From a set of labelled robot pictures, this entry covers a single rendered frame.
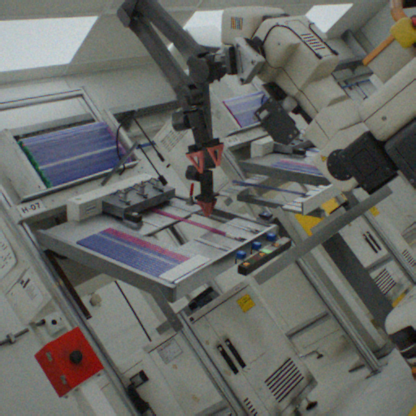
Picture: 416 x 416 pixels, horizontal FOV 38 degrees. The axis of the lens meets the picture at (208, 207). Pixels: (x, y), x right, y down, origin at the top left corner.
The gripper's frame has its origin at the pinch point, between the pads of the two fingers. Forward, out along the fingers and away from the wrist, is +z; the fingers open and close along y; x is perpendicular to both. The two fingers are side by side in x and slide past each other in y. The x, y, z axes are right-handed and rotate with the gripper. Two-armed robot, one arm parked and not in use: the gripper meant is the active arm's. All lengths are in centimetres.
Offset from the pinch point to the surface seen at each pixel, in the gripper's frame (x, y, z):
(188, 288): 30, 51, 8
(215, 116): -65, -95, -25
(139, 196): -27.8, 13.4, -7.4
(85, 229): -29, 45, -1
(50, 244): -33, 60, 2
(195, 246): 14.7, 27.4, 2.9
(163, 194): -23.0, 2.5, -6.2
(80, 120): -213, -115, -8
